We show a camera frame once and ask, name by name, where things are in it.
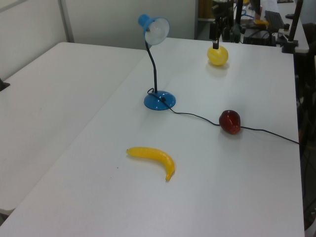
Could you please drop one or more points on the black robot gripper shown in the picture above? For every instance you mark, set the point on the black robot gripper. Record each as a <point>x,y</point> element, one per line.
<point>222,10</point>

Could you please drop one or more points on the blue desk lamp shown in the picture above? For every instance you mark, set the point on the blue desk lamp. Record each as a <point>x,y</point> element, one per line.
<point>159,101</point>

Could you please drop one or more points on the yellow striped plastic melon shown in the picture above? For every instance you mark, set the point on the yellow striped plastic melon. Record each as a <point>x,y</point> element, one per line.
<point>217,56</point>

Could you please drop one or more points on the thin black stand pole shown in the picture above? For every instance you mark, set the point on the thin black stand pole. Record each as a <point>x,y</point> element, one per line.
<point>238,12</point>

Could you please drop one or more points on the black equipment base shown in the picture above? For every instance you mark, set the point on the black equipment base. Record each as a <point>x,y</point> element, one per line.
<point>259,38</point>

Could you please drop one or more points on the small yellow object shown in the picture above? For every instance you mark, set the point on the small yellow object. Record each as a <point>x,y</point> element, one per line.
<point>261,22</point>

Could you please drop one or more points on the dark red plastic apple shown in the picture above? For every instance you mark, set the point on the dark red plastic apple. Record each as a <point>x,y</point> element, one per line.
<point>230,122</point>

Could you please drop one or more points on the yellow plastic banana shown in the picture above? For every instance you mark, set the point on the yellow plastic banana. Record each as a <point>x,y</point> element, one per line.
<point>153,153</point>

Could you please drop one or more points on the black table clamp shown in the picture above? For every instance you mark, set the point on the black table clamp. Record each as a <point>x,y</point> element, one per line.
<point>3,85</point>

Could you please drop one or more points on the black camera pole with clamp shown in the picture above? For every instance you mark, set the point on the black camera pole with clamp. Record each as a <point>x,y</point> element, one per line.
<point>293,29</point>

